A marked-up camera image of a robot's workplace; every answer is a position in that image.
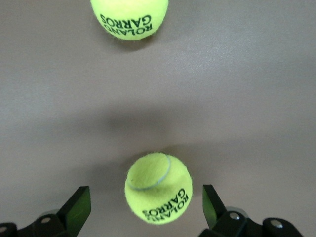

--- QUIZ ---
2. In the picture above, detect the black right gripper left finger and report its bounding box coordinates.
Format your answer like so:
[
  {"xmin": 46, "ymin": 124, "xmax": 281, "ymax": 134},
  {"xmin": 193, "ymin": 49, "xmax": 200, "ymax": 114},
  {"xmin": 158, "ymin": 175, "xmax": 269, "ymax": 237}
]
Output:
[{"xmin": 0, "ymin": 186, "xmax": 92, "ymax": 237}]

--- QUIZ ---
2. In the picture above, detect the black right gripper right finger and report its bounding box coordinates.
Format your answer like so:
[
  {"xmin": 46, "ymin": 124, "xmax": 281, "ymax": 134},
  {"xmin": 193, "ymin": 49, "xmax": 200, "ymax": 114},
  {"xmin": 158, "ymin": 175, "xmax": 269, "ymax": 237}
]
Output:
[{"xmin": 198, "ymin": 184, "xmax": 307, "ymax": 237}]

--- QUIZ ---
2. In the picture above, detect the yellow-green Roland Garros tennis ball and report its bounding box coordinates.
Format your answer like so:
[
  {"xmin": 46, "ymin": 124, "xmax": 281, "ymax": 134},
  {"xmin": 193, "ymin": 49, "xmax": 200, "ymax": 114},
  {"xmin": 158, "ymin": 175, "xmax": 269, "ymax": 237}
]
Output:
[
  {"xmin": 89, "ymin": 0, "xmax": 170, "ymax": 41},
  {"xmin": 124, "ymin": 152, "xmax": 193, "ymax": 225}
]

